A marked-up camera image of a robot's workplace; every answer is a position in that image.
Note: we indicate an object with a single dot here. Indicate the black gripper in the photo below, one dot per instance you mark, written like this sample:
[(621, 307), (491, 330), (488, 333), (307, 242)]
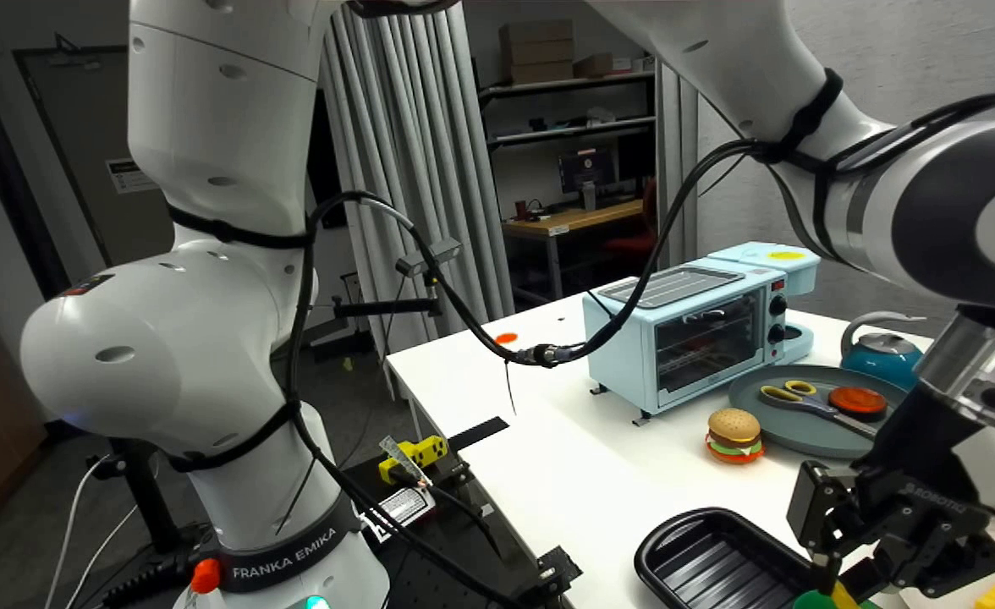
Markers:
[(938, 510)]

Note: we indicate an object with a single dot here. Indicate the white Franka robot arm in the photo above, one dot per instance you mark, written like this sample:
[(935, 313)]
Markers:
[(181, 360)]

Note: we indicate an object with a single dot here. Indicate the dark green plastic cup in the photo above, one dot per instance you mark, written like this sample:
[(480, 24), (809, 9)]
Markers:
[(830, 601)]

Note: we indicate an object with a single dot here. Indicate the blue-grey round plate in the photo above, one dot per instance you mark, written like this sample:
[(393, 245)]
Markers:
[(789, 434)]

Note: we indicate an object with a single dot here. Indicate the red-orange round disc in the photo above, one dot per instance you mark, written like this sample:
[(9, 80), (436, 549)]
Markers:
[(859, 400)]

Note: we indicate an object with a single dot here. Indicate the black ribbed plastic tray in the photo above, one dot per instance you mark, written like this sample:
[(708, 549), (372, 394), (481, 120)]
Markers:
[(713, 562)]

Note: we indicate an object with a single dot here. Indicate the toy hamburger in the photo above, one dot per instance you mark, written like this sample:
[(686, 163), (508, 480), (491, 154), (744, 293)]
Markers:
[(737, 434)]

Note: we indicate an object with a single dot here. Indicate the teal toy kettle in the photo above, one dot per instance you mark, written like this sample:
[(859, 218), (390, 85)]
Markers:
[(883, 360)]

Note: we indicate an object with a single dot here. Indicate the black table clamp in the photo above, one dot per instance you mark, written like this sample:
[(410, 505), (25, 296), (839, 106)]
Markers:
[(559, 566)]

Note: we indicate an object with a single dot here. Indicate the light blue toaster oven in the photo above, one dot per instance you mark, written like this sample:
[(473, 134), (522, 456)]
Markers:
[(636, 341)]

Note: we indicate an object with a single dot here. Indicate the black tape strip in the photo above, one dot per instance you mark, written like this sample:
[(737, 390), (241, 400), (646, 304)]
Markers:
[(481, 431)]

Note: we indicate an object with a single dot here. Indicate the small orange object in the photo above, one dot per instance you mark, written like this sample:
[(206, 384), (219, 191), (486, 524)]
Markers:
[(507, 338)]

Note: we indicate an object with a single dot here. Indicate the wooden desk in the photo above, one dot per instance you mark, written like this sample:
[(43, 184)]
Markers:
[(577, 218)]

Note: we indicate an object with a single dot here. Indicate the yellow and black clamp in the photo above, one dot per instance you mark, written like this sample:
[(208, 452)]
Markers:
[(416, 456)]

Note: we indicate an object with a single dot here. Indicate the dark computer monitor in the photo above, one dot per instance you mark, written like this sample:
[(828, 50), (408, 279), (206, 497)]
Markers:
[(588, 175)]

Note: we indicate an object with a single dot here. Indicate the metal storage shelf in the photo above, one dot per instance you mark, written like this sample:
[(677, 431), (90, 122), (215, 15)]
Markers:
[(570, 112)]

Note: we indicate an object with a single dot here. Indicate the cardboard box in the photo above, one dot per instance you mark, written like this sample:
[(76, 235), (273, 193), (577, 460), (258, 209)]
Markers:
[(535, 52)]

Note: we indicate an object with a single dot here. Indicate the white paper door sign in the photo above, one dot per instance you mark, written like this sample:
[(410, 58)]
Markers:
[(134, 175)]

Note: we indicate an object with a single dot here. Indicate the grey door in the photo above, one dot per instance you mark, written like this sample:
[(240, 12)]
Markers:
[(79, 122)]

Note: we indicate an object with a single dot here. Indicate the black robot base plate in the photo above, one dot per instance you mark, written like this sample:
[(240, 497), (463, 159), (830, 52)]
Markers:
[(466, 543)]

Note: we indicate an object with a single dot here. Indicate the black camera stand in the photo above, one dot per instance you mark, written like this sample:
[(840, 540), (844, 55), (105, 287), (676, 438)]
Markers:
[(385, 311)]

